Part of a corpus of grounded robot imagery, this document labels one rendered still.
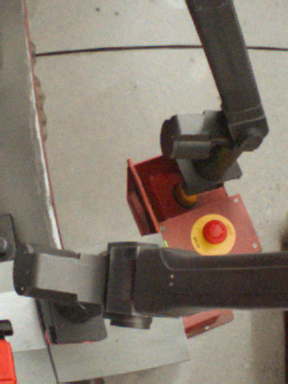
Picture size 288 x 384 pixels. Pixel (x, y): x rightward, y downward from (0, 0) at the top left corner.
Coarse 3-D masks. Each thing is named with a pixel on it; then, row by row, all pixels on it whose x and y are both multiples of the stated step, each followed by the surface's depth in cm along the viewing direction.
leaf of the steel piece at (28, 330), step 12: (0, 300) 98; (12, 300) 98; (24, 300) 98; (0, 312) 98; (12, 312) 98; (24, 312) 98; (36, 312) 98; (12, 324) 97; (24, 324) 97; (36, 324) 97; (12, 336) 96; (24, 336) 97; (36, 336) 97; (12, 348) 96; (24, 348) 96; (36, 348) 96
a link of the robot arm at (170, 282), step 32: (128, 256) 74; (160, 256) 70; (192, 256) 67; (224, 256) 63; (256, 256) 60; (128, 288) 74; (160, 288) 69; (192, 288) 65; (224, 288) 62; (256, 288) 59
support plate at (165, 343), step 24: (144, 240) 102; (0, 264) 100; (0, 288) 99; (120, 336) 97; (144, 336) 98; (168, 336) 98; (24, 360) 96; (48, 360) 96; (72, 360) 96; (96, 360) 96; (120, 360) 96; (144, 360) 96; (168, 360) 96
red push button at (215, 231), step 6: (210, 222) 123; (216, 222) 123; (222, 222) 124; (204, 228) 123; (210, 228) 123; (216, 228) 123; (222, 228) 123; (204, 234) 123; (210, 234) 123; (216, 234) 123; (222, 234) 123; (210, 240) 122; (216, 240) 122; (222, 240) 123
